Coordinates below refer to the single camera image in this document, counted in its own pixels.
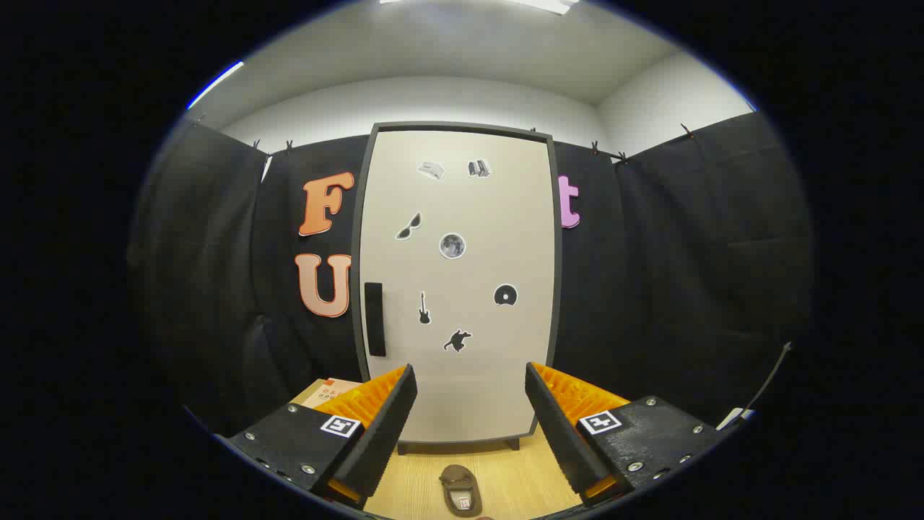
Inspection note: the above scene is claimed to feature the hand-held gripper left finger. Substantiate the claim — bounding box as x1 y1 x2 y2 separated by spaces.
214 363 419 510

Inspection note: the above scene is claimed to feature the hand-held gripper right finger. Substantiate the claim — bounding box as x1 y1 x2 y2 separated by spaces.
525 361 723 508

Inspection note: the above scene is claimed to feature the brown fuzzy shoe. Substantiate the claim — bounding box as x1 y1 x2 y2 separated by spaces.
440 464 483 518

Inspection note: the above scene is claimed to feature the black door handle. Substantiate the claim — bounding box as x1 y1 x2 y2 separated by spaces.
364 282 387 358

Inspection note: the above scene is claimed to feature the grey shoe cabinet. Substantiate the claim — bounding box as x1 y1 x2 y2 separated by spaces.
352 121 564 456

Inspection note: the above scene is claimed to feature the beige book red print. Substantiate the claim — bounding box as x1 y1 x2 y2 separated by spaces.
298 378 364 411

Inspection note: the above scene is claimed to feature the black backdrop cloth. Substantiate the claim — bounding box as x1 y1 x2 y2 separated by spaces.
130 112 813 434

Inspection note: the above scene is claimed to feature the ceiling light strip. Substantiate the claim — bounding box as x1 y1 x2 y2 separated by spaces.
186 61 245 111

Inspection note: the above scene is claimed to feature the ceiling light panel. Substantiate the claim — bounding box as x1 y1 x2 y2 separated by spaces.
503 0 580 17

